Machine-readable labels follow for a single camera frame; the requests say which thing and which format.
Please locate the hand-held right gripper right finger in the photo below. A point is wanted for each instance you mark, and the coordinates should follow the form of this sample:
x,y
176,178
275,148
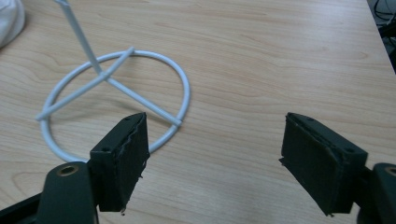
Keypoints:
x,y
314,161

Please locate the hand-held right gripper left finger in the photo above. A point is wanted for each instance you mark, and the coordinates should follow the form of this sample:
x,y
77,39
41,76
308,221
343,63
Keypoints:
x,y
118,168

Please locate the white cloth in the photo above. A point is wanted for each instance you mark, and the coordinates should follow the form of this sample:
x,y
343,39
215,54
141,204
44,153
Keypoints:
x,y
9,18

